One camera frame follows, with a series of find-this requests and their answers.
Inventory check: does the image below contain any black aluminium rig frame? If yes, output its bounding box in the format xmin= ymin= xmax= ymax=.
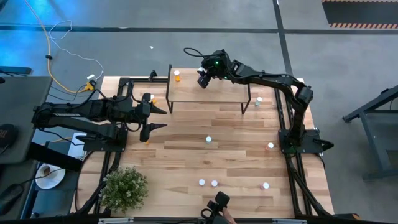
xmin=70 ymin=70 xmax=335 ymax=218

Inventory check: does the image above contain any white floor cable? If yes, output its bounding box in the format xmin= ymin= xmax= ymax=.
xmin=48 ymin=19 xmax=105 ymax=80

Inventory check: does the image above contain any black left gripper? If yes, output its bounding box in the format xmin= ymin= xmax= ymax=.
xmin=136 ymin=93 xmax=168 ymax=142

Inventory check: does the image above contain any orange floor cable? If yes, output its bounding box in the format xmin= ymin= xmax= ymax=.
xmin=23 ymin=0 xmax=94 ymax=94

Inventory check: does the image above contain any black computer mouse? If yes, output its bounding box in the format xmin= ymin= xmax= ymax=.
xmin=0 ymin=183 xmax=24 ymax=215

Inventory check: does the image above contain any black desk support bar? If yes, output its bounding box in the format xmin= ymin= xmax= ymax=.
xmin=26 ymin=141 xmax=83 ymax=172

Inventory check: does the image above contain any black metal table frame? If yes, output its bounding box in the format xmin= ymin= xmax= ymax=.
xmin=341 ymin=84 xmax=398 ymax=183

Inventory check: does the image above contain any wooden shelf black frame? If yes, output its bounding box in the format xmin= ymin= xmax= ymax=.
xmin=165 ymin=64 xmax=252 ymax=115

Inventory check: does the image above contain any white paper sheet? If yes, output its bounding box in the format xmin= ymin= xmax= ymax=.
xmin=67 ymin=132 xmax=88 ymax=158

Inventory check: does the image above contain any black flat device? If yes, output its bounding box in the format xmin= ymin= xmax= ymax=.
xmin=0 ymin=65 xmax=33 ymax=75

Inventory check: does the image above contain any black hazard-striped floor mat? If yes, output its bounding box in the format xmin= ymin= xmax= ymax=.
xmin=322 ymin=0 xmax=398 ymax=29

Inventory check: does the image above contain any person's hand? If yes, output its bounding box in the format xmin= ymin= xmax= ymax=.
xmin=222 ymin=207 xmax=238 ymax=224

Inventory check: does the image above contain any white plate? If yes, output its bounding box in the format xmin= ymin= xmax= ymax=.
xmin=35 ymin=163 xmax=67 ymax=190

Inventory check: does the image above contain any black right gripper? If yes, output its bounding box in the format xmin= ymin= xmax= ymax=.
xmin=198 ymin=49 xmax=233 ymax=90

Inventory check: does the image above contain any green artificial plant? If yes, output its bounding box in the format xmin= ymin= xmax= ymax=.
xmin=98 ymin=166 xmax=149 ymax=215

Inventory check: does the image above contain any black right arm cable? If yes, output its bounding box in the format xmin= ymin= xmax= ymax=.
xmin=183 ymin=47 xmax=213 ymax=60

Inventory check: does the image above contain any grey desk top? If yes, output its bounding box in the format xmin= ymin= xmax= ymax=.
xmin=0 ymin=76 xmax=53 ymax=164

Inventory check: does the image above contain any silver metal bracket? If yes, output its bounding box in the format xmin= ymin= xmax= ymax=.
xmin=98 ymin=217 xmax=134 ymax=224
xmin=272 ymin=218 xmax=308 ymax=224

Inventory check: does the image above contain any black leader arm handle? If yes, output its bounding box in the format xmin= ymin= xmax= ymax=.
xmin=200 ymin=190 xmax=231 ymax=224

